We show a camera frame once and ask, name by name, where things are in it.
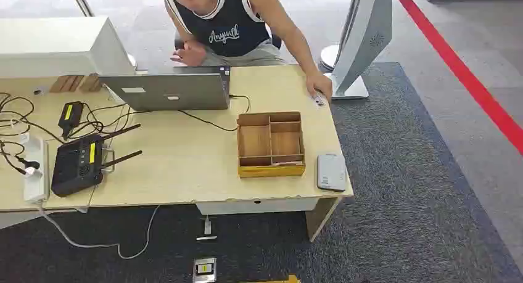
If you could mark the person's right hand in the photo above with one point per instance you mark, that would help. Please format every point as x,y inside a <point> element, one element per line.
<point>192,54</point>

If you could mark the person's left hand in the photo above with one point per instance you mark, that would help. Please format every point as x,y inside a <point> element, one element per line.
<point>319,84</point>

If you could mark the small white card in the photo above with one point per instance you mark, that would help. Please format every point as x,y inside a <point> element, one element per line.
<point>319,102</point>

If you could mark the wooden compartment box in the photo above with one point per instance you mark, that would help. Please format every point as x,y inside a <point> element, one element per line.
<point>255,141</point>

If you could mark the white round base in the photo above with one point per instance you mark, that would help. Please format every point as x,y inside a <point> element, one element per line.
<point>327,57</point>

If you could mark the grey laptop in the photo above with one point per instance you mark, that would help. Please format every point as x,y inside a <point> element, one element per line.
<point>171,91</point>

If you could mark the person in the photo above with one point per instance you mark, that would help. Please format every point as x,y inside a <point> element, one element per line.
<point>228,24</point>

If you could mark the silver display kiosk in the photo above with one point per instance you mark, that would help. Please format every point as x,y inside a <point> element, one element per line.
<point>363,32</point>

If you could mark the grey card reader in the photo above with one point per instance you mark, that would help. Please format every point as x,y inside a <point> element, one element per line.
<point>331,171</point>

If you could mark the wooden block stand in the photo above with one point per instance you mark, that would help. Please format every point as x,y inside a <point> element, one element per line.
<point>90,83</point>
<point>65,84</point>

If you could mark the pale wooden desk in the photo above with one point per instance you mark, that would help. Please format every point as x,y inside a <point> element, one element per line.
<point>184,162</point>

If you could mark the slanted metal pole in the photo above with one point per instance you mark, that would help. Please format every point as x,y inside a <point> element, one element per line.
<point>81,1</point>

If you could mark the black adapter yellow label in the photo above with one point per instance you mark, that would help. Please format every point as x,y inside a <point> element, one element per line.
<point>70,114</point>

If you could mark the white boxy appliance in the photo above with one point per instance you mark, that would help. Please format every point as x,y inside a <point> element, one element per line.
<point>53,48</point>

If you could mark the red floor tape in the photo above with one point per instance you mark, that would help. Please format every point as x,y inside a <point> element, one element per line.
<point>461,70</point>

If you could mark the dark grey carpet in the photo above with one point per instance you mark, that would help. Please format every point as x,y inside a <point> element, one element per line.
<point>408,215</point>

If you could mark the black controller with antennas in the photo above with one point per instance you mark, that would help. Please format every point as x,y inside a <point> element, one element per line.
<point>75,166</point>

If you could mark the black plug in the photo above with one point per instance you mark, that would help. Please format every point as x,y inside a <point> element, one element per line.
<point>30,163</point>

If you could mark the yellow flat object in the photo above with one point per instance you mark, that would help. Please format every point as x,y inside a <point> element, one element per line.
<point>278,280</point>

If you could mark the white power strip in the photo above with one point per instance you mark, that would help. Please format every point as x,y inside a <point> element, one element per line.
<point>36,183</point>

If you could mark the silver floor socket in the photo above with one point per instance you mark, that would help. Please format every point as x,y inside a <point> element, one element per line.
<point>204,269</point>

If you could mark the white floor bracket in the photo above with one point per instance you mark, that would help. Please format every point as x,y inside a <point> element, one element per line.
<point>207,229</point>

